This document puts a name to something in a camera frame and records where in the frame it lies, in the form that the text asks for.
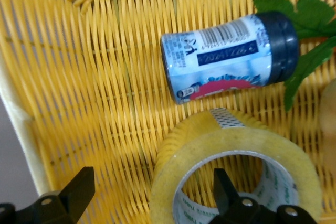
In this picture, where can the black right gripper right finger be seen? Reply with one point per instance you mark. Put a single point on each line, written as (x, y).
(223, 192)

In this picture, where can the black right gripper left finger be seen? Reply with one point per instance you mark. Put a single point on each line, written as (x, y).
(76, 190)

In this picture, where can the clear packing tape roll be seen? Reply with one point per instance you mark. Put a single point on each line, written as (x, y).
(288, 150)

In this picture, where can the yellow wicker basket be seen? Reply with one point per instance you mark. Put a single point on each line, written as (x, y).
(78, 77)

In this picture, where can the small bottle blue label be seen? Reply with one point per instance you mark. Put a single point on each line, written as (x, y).
(223, 77)

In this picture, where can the toy bread croissant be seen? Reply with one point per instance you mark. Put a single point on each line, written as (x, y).
(330, 108)

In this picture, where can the orange toy carrot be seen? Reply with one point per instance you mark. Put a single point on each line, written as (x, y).
(309, 22)

